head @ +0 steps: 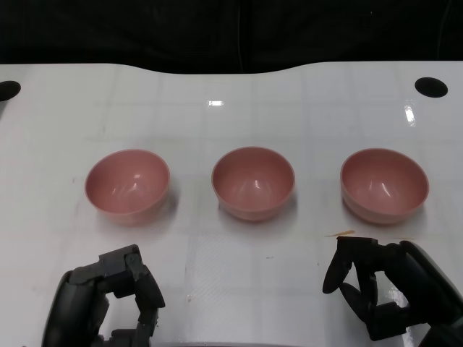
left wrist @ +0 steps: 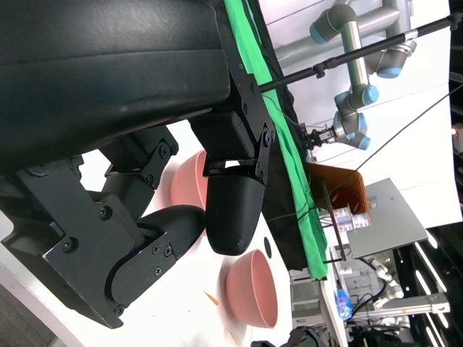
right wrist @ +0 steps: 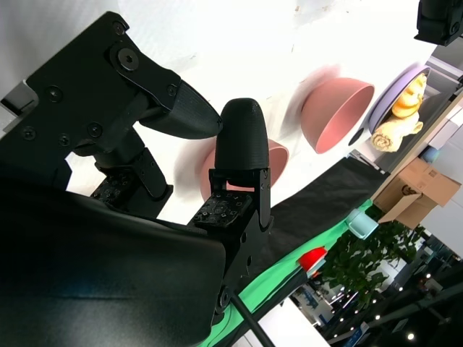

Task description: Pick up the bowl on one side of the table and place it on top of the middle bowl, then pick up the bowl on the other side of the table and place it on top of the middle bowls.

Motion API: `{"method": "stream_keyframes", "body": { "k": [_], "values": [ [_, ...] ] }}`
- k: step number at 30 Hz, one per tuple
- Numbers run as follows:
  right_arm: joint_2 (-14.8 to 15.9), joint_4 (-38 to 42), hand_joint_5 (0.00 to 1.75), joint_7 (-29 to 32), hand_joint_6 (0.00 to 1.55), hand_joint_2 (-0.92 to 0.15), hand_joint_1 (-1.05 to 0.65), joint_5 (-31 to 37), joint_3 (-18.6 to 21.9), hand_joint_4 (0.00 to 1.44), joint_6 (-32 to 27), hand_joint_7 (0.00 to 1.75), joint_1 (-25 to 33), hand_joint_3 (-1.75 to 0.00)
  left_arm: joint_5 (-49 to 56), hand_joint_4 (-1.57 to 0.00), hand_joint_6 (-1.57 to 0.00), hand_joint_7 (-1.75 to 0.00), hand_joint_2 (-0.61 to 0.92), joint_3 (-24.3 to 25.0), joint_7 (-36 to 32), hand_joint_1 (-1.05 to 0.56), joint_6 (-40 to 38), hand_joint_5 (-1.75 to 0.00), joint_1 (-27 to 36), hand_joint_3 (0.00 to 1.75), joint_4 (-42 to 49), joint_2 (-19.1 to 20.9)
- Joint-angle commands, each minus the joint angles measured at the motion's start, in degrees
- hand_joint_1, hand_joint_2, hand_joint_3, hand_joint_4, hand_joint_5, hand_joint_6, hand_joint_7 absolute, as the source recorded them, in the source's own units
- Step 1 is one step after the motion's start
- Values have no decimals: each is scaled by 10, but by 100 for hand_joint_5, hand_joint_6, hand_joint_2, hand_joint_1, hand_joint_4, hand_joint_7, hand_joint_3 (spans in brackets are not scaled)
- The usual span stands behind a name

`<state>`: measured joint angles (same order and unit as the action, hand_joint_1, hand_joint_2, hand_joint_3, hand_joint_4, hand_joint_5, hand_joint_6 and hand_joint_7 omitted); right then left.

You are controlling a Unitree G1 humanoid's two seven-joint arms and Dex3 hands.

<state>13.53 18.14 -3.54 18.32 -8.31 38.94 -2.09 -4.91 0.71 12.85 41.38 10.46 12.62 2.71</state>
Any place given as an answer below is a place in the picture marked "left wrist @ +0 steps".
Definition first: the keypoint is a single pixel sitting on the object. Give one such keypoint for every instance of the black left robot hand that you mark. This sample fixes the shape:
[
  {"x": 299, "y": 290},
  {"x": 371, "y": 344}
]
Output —
[{"x": 108, "y": 72}]

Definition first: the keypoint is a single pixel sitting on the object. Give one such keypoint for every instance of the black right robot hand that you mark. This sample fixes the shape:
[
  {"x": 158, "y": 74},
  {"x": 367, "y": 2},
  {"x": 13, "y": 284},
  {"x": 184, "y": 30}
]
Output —
[{"x": 300, "y": 338}]

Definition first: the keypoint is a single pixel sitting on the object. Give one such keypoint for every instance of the pink plastic bowl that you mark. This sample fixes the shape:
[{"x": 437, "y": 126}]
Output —
[
  {"x": 249, "y": 285},
  {"x": 188, "y": 177}
]

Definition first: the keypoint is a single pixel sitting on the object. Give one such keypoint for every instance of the silver blue-capped robot arm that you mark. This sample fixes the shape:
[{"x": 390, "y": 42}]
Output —
[{"x": 354, "y": 54}]

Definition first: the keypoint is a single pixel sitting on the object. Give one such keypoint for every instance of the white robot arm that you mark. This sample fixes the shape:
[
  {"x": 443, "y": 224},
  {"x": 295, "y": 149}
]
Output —
[{"x": 387, "y": 278}]

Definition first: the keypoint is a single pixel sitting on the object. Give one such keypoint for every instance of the blue plastic bag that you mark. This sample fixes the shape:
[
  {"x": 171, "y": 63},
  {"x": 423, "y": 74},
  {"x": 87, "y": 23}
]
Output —
[{"x": 343, "y": 303}]

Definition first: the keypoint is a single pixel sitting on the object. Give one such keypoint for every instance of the small orange scrap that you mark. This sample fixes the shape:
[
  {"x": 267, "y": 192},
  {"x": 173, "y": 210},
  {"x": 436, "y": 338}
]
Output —
[{"x": 211, "y": 298}]

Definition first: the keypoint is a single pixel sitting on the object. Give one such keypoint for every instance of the green cloth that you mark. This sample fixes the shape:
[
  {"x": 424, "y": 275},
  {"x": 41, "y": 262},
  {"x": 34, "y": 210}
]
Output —
[{"x": 311, "y": 235}]

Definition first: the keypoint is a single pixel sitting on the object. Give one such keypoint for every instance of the black cloth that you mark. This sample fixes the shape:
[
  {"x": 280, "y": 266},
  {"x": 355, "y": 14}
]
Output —
[{"x": 285, "y": 231}]

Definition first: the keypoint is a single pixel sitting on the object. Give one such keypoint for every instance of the white purple package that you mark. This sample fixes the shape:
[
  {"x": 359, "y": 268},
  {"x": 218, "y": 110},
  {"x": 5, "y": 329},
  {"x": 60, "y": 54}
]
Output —
[
  {"x": 341, "y": 220},
  {"x": 361, "y": 220}
]

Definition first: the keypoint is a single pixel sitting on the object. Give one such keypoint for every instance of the grey metal plate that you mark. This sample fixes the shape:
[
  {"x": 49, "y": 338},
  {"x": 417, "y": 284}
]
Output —
[{"x": 390, "y": 224}]

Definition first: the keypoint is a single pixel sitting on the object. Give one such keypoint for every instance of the orange translucent box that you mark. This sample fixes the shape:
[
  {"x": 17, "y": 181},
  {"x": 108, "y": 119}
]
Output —
[{"x": 336, "y": 184}]

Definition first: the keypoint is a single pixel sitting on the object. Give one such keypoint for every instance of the black boom pole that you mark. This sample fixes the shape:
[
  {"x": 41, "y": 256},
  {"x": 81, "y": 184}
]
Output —
[{"x": 289, "y": 81}]

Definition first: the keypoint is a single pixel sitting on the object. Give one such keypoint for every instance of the black background robot gripper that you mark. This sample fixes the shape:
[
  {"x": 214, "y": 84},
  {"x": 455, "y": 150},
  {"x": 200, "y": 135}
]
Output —
[{"x": 314, "y": 137}]

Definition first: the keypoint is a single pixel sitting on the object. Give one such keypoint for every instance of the silver aluminium rail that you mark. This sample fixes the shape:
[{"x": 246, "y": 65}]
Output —
[{"x": 416, "y": 307}]

